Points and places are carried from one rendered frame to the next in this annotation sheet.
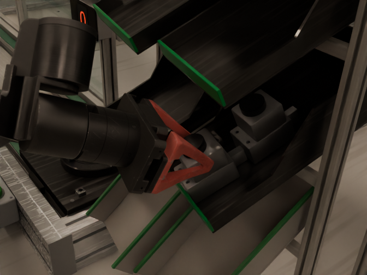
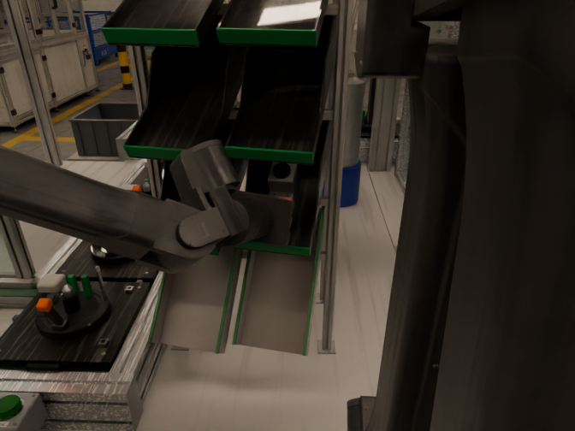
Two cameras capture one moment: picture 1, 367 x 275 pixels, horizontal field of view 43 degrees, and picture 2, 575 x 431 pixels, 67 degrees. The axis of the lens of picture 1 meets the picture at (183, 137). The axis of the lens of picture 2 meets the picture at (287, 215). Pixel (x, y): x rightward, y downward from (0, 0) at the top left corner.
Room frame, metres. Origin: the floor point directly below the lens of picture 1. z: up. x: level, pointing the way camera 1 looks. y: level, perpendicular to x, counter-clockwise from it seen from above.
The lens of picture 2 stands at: (0.02, 0.44, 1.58)
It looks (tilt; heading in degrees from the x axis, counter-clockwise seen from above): 28 degrees down; 310
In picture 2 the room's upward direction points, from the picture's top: straight up
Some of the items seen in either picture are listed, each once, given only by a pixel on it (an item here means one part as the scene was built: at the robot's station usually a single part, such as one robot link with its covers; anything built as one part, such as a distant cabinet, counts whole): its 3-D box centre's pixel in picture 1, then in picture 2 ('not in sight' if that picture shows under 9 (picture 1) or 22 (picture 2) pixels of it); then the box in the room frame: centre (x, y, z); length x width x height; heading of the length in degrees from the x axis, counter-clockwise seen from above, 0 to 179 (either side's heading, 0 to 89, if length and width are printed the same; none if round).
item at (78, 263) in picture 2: not in sight; (117, 235); (0.97, -0.01, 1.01); 0.24 x 0.24 x 0.13; 38
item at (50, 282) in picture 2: not in sight; (52, 286); (0.95, 0.17, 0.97); 0.05 x 0.05 x 0.04; 38
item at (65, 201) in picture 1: (94, 161); (76, 319); (0.81, 0.19, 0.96); 0.24 x 0.24 x 0.02; 38
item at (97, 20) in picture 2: not in sight; (85, 37); (9.91, -4.49, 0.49); 1.29 x 0.92 x 0.98; 127
